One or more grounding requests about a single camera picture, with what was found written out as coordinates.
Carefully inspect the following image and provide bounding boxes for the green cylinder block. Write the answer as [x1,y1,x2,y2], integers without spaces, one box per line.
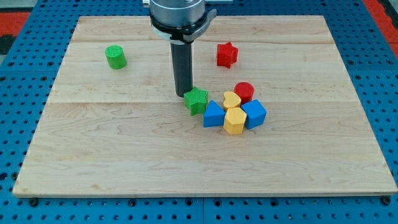
[105,45,127,70]

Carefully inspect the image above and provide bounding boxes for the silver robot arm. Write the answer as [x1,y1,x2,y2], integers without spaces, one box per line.
[142,0,232,45]

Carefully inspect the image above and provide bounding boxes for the green star block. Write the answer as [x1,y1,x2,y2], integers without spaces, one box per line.
[183,86,208,116]

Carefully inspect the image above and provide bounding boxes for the red star block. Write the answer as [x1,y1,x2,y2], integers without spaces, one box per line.
[216,42,239,68]

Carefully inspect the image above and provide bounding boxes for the blue triangle block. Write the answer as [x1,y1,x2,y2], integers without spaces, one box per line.
[203,100,226,128]

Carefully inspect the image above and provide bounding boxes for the yellow heart block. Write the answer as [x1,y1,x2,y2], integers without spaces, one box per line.
[223,91,241,111]

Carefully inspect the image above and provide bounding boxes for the yellow hexagon block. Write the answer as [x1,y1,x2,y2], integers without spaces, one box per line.
[223,108,247,135]

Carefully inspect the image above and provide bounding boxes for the red cylinder block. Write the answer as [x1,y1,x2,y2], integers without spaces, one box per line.
[234,82,255,105]

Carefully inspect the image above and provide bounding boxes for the blue cube block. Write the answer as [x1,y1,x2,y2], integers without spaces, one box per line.
[241,100,267,129]

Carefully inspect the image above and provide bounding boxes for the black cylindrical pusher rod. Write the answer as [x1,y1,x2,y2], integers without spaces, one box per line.
[170,44,193,98]

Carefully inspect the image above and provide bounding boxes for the wooden board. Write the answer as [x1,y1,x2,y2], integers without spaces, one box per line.
[13,16,397,198]

